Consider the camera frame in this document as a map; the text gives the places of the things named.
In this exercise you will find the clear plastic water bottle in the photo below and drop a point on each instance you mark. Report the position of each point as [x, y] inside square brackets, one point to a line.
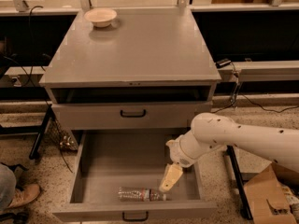
[127, 194]

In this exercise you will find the small black device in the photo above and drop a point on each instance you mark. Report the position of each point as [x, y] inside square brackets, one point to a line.
[222, 63]

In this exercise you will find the black table leg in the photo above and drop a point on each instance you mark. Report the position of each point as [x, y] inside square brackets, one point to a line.
[42, 128]

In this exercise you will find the black upper drawer handle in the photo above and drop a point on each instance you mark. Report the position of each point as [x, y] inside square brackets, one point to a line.
[133, 114]

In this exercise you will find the cardboard box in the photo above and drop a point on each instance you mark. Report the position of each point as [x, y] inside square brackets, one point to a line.
[267, 201]

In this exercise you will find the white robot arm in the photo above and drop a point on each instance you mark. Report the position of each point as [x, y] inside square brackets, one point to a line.
[209, 131]

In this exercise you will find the black lower drawer handle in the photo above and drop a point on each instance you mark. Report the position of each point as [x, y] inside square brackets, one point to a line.
[135, 217]

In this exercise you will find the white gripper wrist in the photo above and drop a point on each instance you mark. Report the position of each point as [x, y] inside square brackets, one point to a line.
[179, 154]

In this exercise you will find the open grey bottom drawer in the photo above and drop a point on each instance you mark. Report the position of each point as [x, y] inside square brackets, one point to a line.
[110, 159]

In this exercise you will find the grey drawer cabinet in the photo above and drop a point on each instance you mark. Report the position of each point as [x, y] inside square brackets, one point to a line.
[146, 56]

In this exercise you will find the blue jeans leg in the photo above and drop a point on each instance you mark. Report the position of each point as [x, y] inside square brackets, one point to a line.
[7, 186]

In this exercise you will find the black metal floor bar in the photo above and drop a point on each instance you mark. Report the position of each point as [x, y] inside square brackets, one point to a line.
[245, 210]

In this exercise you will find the black drawer handle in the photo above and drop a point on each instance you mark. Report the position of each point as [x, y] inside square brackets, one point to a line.
[135, 217]
[133, 114]

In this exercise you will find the white bowl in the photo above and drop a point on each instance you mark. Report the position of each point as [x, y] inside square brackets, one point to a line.
[100, 17]

